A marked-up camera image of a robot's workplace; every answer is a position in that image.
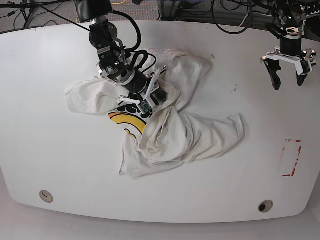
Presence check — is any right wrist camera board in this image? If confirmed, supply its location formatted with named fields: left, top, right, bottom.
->
left=137, top=100, right=152, bottom=115

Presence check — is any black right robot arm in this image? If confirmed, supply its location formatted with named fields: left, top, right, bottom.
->
left=74, top=0, right=168, bottom=112

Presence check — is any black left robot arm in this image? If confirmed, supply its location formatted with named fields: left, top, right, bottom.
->
left=260, top=0, right=320, bottom=91

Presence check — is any left table cable grommet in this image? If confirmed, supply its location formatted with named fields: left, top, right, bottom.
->
left=39, top=190, right=54, bottom=204

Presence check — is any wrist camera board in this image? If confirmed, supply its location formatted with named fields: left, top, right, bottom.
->
left=301, top=59, right=312, bottom=76
left=137, top=100, right=152, bottom=115

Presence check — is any aluminium frame rack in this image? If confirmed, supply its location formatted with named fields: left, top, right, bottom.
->
left=156, top=0, right=275, bottom=36

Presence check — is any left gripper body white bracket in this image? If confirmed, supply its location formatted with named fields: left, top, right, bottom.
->
left=260, top=37, right=316, bottom=74

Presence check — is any black tripod stand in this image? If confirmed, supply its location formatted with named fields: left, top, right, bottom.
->
left=0, top=0, right=76, bottom=30

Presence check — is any white power strip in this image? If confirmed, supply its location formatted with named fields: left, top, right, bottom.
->
left=301, top=7, right=320, bottom=21

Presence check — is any yellow cable on floor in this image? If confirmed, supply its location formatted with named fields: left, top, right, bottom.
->
left=74, top=0, right=127, bottom=24

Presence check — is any white graphic T-shirt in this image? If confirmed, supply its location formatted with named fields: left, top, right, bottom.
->
left=64, top=49, right=245, bottom=178

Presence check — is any table cable grommet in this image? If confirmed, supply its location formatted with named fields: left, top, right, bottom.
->
left=258, top=199, right=274, bottom=213
left=39, top=190, right=54, bottom=204

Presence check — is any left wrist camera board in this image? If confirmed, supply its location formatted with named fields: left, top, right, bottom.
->
left=301, top=59, right=312, bottom=76

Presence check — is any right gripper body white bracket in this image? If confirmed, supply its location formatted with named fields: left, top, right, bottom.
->
left=117, top=65, right=167, bottom=107

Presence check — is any right table cable grommet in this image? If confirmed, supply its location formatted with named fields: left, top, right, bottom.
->
left=258, top=199, right=274, bottom=213

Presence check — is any red tape rectangle marking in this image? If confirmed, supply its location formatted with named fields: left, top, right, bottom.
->
left=279, top=139, right=303, bottom=178

